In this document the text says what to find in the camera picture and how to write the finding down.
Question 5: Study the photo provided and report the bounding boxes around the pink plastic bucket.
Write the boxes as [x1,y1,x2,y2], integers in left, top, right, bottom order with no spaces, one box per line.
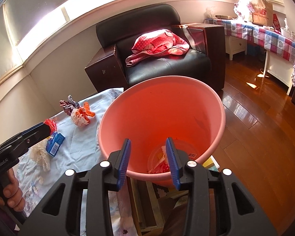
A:
[98,76,227,185]

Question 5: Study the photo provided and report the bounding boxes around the blue cardboard box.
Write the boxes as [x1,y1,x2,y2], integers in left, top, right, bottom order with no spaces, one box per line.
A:
[45,131,66,157]

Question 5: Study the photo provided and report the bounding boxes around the red crinkled wrapper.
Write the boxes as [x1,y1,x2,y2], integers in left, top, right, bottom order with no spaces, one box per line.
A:
[44,118,58,132]

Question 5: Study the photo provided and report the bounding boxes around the white table frame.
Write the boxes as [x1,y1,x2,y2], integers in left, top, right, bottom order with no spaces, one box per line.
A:
[263,49,295,96]

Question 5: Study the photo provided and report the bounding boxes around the blue storage box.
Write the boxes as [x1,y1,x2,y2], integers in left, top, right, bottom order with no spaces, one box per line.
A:
[247,45,264,55]

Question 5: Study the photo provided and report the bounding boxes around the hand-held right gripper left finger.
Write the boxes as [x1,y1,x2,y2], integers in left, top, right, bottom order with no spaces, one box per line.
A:
[20,138,132,236]

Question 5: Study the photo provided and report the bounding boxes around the purple and white wrapper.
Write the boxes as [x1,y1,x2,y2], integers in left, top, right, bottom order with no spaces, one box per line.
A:
[59,95,80,115]

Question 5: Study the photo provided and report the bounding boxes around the red checked frilly bag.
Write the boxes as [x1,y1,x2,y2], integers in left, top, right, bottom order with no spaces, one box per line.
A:
[234,0,253,22]

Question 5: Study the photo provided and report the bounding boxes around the red gift packet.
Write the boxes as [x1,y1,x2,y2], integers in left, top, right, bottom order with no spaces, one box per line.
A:
[272,13,282,30]

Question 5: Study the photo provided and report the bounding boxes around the window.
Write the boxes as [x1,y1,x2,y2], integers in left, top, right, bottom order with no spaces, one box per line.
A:
[2,0,286,63]

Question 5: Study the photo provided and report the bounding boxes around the brown paper bag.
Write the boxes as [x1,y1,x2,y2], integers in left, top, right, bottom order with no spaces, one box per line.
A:
[250,0,274,28]

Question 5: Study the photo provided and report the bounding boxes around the wooden stool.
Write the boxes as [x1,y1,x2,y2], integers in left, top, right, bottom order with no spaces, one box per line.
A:
[127,176,168,232]

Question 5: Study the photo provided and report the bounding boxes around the light blue tablecloth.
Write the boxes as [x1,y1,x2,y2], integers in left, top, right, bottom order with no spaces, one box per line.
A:
[16,88,125,236]

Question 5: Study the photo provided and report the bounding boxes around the person's left hand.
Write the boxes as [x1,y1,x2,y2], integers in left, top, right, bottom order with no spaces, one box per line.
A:
[2,168,27,212]

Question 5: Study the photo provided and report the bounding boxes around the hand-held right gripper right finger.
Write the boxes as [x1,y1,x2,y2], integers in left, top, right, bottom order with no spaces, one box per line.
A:
[165,137,278,236]

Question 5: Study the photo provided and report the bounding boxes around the person's leg in brown trousers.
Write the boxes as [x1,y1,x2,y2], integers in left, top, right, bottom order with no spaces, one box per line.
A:
[161,191,195,236]

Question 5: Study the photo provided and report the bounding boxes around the cream lace-pattern wrapper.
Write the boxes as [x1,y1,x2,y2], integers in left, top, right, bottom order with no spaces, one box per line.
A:
[29,140,51,173]

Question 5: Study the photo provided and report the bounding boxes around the pink polka-dot blanket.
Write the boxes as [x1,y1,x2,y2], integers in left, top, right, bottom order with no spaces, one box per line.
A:
[125,29,190,68]

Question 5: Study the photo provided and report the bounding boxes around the orange and white wrapper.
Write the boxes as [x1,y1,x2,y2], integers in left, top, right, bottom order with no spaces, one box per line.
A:
[70,102,96,128]

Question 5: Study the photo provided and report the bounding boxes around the stack of books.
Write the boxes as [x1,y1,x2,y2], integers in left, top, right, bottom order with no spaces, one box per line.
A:
[202,155,222,173]

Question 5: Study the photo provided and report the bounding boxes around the red and white snack wrapper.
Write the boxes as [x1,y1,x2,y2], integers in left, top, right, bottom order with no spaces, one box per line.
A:
[147,145,172,175]

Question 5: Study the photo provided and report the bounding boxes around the table with checkered cloth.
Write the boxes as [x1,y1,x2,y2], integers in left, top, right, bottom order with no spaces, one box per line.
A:
[203,18,295,87]

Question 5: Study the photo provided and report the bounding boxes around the black leather armchair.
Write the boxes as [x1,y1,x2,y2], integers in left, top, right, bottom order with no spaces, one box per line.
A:
[85,4,227,93]

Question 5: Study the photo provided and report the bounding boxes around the white drawer cabinet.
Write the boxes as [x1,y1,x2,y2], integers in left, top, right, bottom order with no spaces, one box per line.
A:
[225,34,248,61]

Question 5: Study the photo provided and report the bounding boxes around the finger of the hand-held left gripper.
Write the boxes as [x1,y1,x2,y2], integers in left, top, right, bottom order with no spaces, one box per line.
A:
[21,122,50,137]
[13,127,52,153]

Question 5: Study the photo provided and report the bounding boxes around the white lace ornament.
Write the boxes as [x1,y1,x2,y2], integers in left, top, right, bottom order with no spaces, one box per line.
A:
[205,6,216,19]

